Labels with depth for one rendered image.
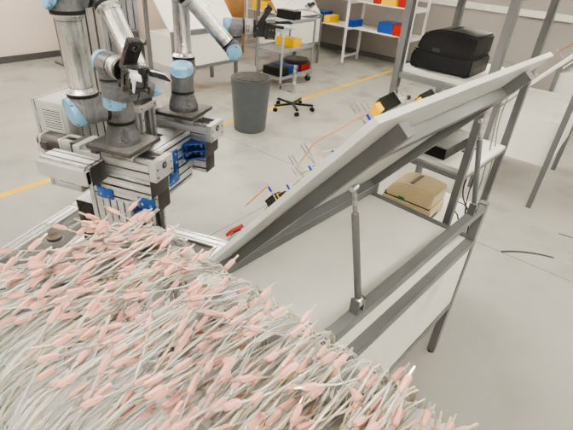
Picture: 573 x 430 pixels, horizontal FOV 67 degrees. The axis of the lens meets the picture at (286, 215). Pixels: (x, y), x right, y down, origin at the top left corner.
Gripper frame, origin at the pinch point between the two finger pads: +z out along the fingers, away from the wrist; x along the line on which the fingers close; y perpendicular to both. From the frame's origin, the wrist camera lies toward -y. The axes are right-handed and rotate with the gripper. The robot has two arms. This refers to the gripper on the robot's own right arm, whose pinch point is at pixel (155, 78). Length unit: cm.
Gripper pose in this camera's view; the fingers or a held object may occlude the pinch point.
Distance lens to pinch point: 136.9
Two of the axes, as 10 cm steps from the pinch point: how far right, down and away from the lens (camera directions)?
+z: 7.0, 4.2, -5.8
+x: -7.0, 2.2, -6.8
